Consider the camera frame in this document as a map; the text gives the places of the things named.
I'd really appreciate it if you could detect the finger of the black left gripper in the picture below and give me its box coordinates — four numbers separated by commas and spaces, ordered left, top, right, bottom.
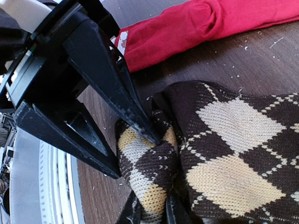
14, 100, 121, 179
63, 20, 161, 144

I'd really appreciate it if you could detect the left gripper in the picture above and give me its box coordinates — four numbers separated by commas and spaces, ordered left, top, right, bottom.
0, 0, 120, 113

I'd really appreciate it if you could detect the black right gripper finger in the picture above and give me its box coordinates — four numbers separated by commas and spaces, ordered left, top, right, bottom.
165, 195, 192, 224

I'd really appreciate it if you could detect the brown beige argyle sock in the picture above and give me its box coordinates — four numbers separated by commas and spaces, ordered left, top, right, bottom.
115, 81, 299, 224

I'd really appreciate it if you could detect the red sock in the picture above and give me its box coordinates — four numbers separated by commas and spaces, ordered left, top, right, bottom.
113, 0, 299, 72

